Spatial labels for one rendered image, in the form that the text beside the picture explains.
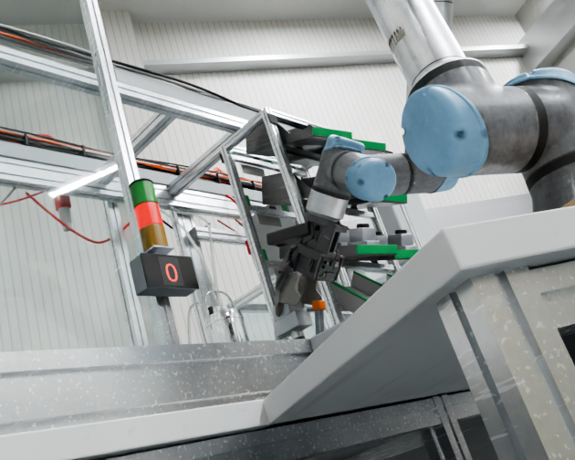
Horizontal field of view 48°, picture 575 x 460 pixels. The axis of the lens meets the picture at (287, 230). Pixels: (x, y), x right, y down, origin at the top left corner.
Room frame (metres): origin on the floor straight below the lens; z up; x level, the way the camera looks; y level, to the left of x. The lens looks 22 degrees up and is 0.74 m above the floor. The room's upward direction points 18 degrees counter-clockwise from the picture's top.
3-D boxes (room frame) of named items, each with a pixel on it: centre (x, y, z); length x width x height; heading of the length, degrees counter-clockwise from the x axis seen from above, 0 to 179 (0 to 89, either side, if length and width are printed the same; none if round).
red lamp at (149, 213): (1.17, 0.26, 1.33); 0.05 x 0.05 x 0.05
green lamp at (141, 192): (1.17, 0.26, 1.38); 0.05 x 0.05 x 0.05
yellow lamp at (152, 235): (1.17, 0.26, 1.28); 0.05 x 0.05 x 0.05
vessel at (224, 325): (2.22, 0.31, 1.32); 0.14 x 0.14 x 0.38
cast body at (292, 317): (1.26, 0.05, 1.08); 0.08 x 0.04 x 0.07; 52
